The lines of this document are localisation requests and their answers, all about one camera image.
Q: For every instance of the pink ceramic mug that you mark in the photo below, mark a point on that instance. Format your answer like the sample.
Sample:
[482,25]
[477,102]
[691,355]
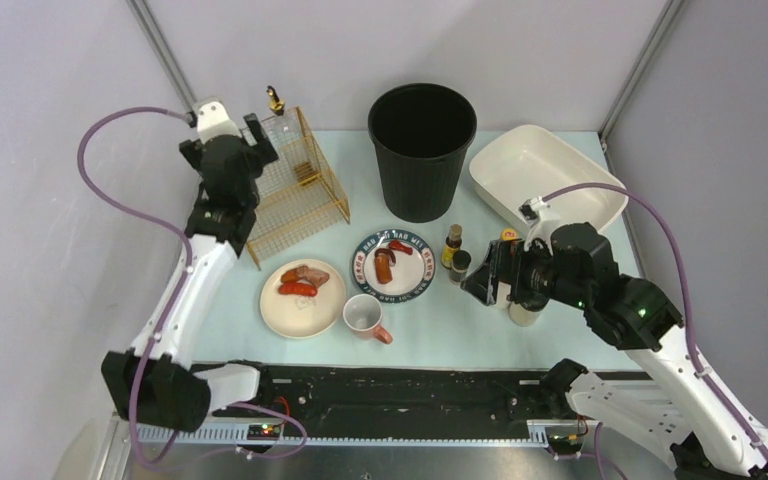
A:
[363,315]

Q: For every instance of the yellow cap sauce bottle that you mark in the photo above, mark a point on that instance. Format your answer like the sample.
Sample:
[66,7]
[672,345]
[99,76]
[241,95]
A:
[509,234]

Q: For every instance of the white rectangular basin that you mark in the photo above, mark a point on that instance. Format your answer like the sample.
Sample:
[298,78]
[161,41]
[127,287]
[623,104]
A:
[530,161]

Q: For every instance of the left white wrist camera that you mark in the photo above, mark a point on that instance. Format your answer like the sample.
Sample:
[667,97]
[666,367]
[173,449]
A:
[213,120]

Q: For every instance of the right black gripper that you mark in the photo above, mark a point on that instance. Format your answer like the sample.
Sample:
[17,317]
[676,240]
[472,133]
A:
[506,273]

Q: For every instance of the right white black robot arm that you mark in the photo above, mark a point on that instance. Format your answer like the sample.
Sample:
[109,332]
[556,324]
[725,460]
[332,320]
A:
[704,433]

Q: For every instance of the silver lid spice jar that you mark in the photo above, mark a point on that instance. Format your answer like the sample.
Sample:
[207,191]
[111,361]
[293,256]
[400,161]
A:
[501,300]

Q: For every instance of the red sausage piece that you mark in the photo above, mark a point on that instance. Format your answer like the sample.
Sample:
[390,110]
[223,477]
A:
[398,246]

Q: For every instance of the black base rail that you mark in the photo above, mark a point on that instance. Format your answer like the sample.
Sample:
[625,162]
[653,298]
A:
[404,404]

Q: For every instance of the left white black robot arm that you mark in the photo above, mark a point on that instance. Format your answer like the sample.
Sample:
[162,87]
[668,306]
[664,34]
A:
[153,382]

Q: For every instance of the yellow wire mesh rack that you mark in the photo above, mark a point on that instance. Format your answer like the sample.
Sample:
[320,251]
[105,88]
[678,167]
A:
[293,214]

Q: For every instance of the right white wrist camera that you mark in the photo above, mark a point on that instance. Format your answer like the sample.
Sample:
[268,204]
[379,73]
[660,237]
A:
[541,220]

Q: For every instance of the red sausage on cream plate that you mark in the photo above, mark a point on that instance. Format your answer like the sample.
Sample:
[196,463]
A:
[298,288]

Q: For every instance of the black plastic trash bin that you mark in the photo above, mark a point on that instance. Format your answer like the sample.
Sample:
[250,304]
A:
[421,133]

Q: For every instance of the patterned rim white plate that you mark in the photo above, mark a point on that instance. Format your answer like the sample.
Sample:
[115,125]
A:
[412,274]

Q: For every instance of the dark sausage piece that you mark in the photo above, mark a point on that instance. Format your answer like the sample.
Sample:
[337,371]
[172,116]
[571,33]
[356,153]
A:
[387,254]

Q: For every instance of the black lid spice jar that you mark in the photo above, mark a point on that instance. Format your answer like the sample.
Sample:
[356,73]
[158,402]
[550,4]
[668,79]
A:
[525,314]

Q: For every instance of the cream round plate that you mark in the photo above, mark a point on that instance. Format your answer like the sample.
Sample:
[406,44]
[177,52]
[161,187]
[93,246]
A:
[301,317]

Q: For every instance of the orange sausage on patterned plate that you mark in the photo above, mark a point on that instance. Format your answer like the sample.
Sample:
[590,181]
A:
[383,271]

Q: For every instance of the black cap pepper jar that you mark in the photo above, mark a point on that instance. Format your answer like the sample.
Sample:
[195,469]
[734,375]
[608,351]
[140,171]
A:
[460,263]

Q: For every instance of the brown cap small bottle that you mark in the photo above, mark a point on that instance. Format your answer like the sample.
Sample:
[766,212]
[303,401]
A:
[452,244]

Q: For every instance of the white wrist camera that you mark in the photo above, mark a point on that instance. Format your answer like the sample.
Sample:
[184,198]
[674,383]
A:
[213,120]
[541,220]

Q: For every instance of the brown meat piece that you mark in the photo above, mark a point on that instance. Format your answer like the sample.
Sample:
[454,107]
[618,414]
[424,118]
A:
[305,274]

